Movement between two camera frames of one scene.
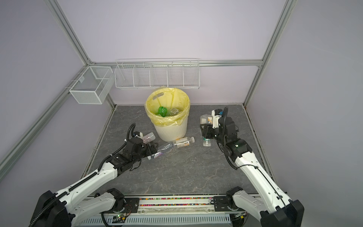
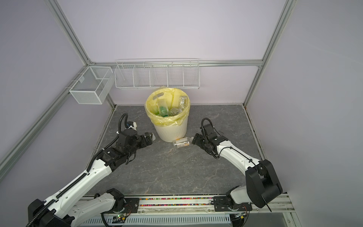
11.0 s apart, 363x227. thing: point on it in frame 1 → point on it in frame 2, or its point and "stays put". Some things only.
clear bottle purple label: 160,151 → 183,101
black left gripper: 149,152 → 142,140
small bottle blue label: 174,111 stays put
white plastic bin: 168,133 stays put
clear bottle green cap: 206,119 → 162,108
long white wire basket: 148,74 stays put
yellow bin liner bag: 171,98 stays put
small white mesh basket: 92,86 stays put
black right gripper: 204,131 → 197,139
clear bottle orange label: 184,142 stays put
